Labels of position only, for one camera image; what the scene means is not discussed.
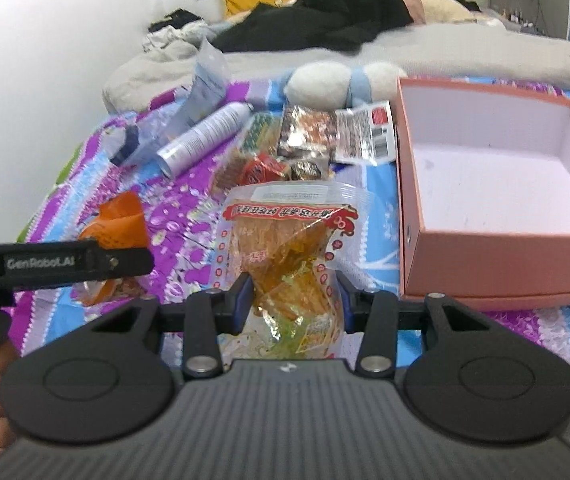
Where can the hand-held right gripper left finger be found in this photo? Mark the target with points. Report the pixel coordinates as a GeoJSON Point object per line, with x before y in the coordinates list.
{"type": "Point", "coordinates": [242, 307]}

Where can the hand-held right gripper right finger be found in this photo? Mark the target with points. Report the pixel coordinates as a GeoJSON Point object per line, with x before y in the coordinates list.
{"type": "Point", "coordinates": [341, 306]}

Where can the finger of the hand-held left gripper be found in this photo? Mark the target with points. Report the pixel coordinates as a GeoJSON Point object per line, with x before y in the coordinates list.
{"type": "Point", "coordinates": [125, 262]}

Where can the clear red-printed snack bag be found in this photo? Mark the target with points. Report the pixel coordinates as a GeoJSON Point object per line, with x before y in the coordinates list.
{"type": "Point", "coordinates": [285, 240]}

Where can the dark red snack packet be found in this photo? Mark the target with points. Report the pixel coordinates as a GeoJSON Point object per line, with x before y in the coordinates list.
{"type": "Point", "coordinates": [262, 169]}

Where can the blue and white snack packet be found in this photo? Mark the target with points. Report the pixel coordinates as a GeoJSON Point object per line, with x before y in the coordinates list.
{"type": "Point", "coordinates": [365, 132]}

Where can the green snack packet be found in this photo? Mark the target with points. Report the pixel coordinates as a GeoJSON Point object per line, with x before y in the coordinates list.
{"type": "Point", "coordinates": [260, 132]}

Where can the pink cardboard box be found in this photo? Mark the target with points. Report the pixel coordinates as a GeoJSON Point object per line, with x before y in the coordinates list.
{"type": "Point", "coordinates": [495, 200]}

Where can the floral printed bedsheet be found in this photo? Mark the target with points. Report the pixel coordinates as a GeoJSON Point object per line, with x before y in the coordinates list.
{"type": "Point", "coordinates": [180, 210]}

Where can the clear wrap with blue item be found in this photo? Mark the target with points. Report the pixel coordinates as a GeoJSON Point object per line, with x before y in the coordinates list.
{"type": "Point", "coordinates": [125, 145]}

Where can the brown orange snack packet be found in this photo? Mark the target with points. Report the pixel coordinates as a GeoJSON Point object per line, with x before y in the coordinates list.
{"type": "Point", "coordinates": [229, 170]}

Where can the small dark snack packet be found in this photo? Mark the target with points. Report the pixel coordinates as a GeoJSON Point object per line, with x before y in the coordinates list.
{"type": "Point", "coordinates": [310, 170]}

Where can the white spray can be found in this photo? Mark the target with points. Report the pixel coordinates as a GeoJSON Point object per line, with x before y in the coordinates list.
{"type": "Point", "coordinates": [200, 137]}

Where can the clear plastic pouch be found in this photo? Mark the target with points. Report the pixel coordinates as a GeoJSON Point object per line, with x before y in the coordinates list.
{"type": "Point", "coordinates": [207, 82]}

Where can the white and blue plush toy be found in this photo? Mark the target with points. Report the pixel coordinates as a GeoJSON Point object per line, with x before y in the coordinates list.
{"type": "Point", "coordinates": [325, 85]}

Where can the pile of clothes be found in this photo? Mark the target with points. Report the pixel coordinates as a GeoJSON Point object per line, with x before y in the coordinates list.
{"type": "Point", "coordinates": [175, 32]}

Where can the grey duvet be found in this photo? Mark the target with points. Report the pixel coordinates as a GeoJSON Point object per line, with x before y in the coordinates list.
{"type": "Point", "coordinates": [465, 55]}

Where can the black garment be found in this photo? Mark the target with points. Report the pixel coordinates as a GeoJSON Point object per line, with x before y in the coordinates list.
{"type": "Point", "coordinates": [315, 15]}

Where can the pink and cream pillow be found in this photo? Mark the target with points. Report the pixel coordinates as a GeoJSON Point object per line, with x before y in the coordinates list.
{"type": "Point", "coordinates": [440, 7]}

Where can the group of small bottles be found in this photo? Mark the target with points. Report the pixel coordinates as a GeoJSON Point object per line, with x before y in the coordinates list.
{"type": "Point", "coordinates": [515, 17]}

